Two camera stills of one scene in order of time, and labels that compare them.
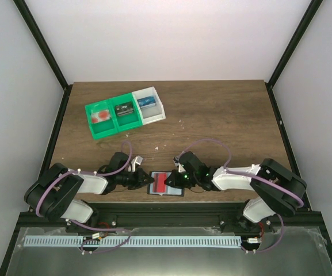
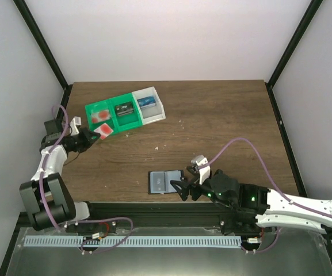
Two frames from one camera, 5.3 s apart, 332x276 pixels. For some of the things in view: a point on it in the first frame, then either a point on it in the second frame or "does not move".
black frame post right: x=309 y=14 does not move
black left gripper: x=138 y=178 → x=83 y=138
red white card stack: x=100 y=115 does not move
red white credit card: x=159 y=185 → x=105 y=130
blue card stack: x=147 y=102 does not move
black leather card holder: x=159 y=187 does not move
